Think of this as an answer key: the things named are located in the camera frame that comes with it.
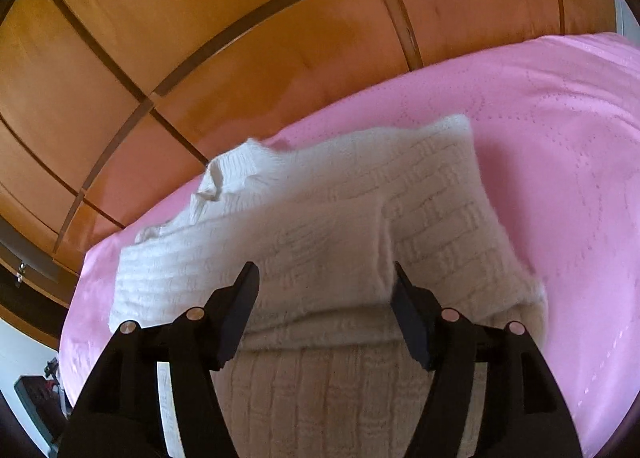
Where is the pink bed cover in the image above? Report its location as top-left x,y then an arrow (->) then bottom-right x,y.
60,33 -> 639,457

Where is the white knitted sweater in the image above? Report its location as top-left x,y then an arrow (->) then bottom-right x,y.
108,115 -> 548,457

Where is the large wooden wardrobe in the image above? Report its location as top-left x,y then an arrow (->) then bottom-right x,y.
1,0 -> 615,345

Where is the white low shelf unit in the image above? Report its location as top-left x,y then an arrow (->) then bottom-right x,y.
14,376 -> 67,450

